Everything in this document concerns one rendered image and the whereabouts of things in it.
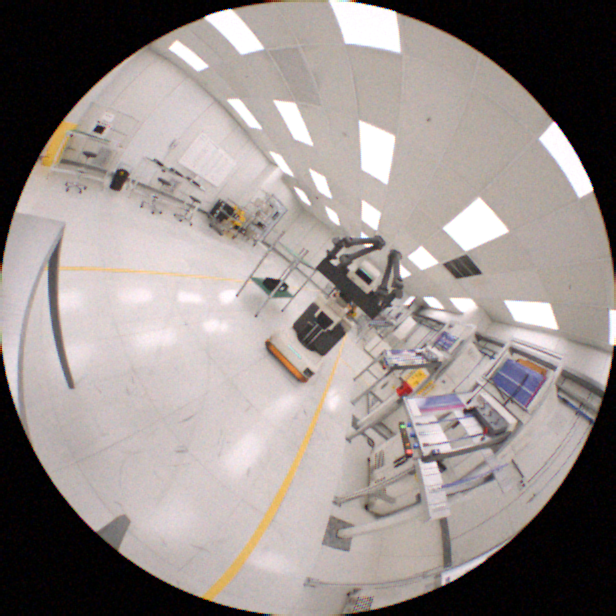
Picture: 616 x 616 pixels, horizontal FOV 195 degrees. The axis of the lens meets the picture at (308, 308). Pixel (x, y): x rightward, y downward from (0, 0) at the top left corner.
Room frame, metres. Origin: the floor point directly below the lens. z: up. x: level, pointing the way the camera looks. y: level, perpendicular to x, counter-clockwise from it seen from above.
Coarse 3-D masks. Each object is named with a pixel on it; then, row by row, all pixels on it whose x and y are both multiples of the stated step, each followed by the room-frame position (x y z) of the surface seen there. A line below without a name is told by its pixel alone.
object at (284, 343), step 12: (276, 336) 1.68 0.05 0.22; (288, 336) 1.75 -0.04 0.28; (276, 348) 1.67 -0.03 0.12; (288, 348) 1.64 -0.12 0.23; (300, 348) 1.72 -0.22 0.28; (288, 360) 1.63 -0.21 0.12; (300, 360) 1.61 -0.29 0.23; (312, 360) 1.68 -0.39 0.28; (300, 372) 1.60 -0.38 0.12; (312, 372) 1.58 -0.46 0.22
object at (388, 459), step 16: (384, 448) 1.16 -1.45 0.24; (400, 448) 1.04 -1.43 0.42; (384, 464) 0.96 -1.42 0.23; (400, 464) 0.86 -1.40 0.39; (448, 464) 0.86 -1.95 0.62; (400, 480) 0.70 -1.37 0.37; (416, 480) 0.62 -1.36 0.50; (448, 480) 0.61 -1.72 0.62; (400, 496) 0.55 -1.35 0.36; (384, 512) 0.52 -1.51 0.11
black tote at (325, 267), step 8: (320, 264) 1.35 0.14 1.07; (328, 264) 1.34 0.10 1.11; (320, 272) 1.34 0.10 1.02; (328, 272) 1.33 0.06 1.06; (336, 272) 1.32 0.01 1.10; (336, 280) 1.31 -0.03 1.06; (344, 280) 1.31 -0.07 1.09; (344, 288) 1.30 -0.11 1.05; (352, 288) 1.29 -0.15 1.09; (360, 288) 1.28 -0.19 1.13; (352, 296) 1.28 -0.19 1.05; (360, 296) 1.28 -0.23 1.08; (368, 296) 1.27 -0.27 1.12; (360, 304) 1.27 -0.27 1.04; (368, 304) 1.26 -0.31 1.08; (376, 304) 1.25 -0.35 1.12; (368, 312) 1.25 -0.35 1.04; (376, 312) 1.24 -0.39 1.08
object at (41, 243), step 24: (24, 216) -0.11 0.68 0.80; (24, 240) -0.08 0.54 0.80; (48, 240) 0.01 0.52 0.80; (24, 264) -0.06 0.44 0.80; (48, 264) 0.02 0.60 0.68; (0, 288) -0.13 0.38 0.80; (24, 288) -0.05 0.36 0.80; (48, 288) 0.02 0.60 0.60; (0, 312) -0.12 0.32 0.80; (24, 312) -0.05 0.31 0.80; (24, 336) -0.06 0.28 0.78; (72, 384) 0.05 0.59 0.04; (24, 408) -0.10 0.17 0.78; (120, 528) -0.17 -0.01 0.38
